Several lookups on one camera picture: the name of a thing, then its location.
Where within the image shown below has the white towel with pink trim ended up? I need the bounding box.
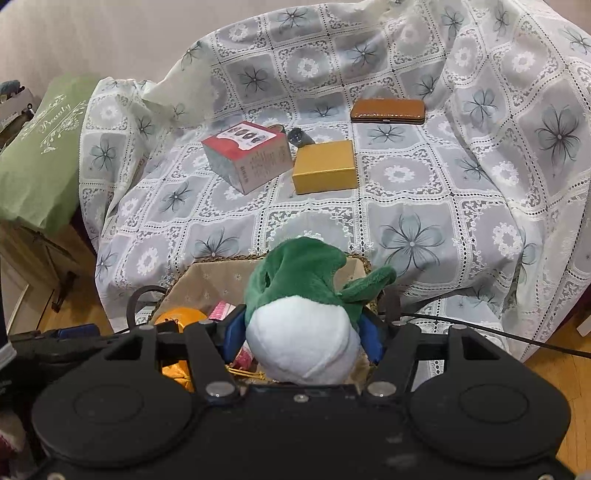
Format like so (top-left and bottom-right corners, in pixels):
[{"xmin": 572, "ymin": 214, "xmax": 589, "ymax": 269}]
[{"xmin": 208, "ymin": 300, "xmax": 254, "ymax": 370}]

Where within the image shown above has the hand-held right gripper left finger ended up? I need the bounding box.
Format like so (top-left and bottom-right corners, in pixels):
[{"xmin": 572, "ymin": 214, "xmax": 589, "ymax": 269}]
[{"xmin": 105, "ymin": 307, "xmax": 246, "ymax": 398}]

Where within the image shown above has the floral lace cloth cover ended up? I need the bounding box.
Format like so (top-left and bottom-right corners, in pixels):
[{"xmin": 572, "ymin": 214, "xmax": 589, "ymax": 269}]
[{"xmin": 78, "ymin": 0, "xmax": 591, "ymax": 370}]

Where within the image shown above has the red and green box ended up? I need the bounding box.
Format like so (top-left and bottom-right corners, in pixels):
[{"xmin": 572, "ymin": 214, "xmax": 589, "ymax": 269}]
[{"xmin": 202, "ymin": 121, "xmax": 293, "ymax": 195}]

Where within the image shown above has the gold cardboard box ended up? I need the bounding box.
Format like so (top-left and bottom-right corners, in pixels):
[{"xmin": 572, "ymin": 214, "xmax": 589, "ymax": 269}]
[{"xmin": 292, "ymin": 140, "xmax": 359, "ymax": 195}]

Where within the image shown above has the orange fabric pouch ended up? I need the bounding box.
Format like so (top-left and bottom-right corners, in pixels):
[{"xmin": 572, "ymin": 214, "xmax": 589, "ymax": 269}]
[{"xmin": 154, "ymin": 307, "xmax": 208, "ymax": 393}]

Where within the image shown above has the green printed pillow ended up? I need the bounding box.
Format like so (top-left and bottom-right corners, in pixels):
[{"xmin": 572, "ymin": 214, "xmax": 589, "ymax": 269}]
[{"xmin": 0, "ymin": 74, "xmax": 105, "ymax": 236}]

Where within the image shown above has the brown leather case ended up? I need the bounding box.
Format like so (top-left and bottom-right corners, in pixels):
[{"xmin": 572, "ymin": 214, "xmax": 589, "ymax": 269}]
[{"xmin": 350, "ymin": 98, "xmax": 426, "ymax": 125}]

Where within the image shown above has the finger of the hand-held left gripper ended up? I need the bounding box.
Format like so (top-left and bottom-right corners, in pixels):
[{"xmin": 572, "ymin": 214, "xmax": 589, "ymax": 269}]
[{"xmin": 9, "ymin": 324, "xmax": 102, "ymax": 352}]

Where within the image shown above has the black metal stand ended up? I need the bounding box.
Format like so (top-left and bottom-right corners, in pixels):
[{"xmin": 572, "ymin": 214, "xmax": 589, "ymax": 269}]
[{"xmin": 51, "ymin": 272, "xmax": 77, "ymax": 315}]

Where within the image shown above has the green and white plush toy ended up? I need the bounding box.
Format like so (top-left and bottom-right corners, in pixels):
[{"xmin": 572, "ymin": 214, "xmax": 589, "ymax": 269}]
[{"xmin": 243, "ymin": 237, "xmax": 398, "ymax": 386}]

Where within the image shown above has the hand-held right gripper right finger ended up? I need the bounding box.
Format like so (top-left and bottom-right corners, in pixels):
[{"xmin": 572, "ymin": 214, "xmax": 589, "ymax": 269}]
[{"xmin": 360, "ymin": 314, "xmax": 497, "ymax": 398}]

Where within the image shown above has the wicker basket with fabric lining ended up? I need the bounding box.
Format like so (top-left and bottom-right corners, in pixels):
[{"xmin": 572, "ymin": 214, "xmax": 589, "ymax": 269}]
[{"xmin": 124, "ymin": 254, "xmax": 402, "ymax": 384}]

